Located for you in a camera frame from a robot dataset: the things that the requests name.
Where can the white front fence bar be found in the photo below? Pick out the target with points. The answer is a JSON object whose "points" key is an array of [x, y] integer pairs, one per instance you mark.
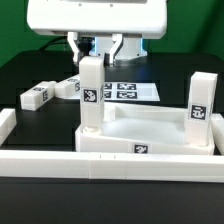
{"points": [[46, 164]]}

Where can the white left fence block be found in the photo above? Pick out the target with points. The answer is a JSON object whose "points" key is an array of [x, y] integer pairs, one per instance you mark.
{"points": [[7, 123]]}

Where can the white desk top tray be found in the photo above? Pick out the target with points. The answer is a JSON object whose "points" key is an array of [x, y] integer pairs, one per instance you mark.
{"points": [[141, 129]]}

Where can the white fence block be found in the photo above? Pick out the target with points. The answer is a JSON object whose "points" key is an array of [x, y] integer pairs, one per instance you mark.
{"points": [[7, 123], [217, 124]]}

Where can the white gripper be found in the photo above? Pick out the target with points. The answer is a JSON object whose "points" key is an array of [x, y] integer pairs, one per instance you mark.
{"points": [[146, 18]]}

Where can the white marker sheet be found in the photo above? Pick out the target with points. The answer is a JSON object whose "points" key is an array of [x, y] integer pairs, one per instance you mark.
{"points": [[126, 91]]}

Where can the white right fence block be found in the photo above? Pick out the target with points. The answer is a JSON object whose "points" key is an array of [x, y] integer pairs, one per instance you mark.
{"points": [[217, 124]]}

